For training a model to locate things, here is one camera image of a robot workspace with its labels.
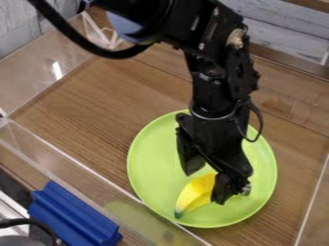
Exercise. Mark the green round plate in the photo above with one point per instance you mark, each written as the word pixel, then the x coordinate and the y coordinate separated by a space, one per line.
pixel 158 180

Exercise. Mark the blue plastic clamp block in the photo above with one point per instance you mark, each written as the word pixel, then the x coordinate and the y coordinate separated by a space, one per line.
pixel 81 225

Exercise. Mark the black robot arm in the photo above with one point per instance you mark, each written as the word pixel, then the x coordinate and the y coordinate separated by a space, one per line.
pixel 210 33

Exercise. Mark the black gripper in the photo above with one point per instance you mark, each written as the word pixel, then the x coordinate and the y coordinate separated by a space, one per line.
pixel 210 139

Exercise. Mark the clear acrylic enclosure wall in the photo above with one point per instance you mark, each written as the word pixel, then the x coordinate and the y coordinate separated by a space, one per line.
pixel 36 162

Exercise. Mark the clear acrylic corner bracket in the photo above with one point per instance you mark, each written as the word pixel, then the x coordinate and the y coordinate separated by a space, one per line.
pixel 101 36

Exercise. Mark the yellow toy banana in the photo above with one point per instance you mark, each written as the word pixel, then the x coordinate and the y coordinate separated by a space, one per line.
pixel 196 195

